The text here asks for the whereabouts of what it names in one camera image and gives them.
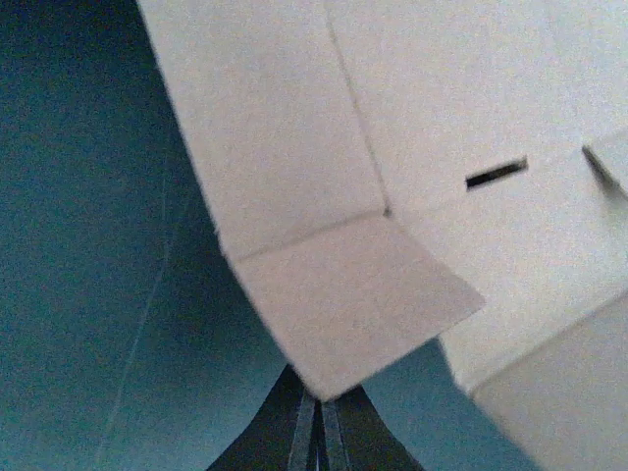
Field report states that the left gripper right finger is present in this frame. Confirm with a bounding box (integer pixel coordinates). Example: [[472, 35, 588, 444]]
[[321, 386, 423, 471]]

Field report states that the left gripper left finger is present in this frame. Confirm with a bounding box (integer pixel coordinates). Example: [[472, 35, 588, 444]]
[[208, 365, 315, 471]]

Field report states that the cardboard box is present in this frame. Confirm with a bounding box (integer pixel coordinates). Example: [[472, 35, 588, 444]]
[[139, 1, 627, 470]]

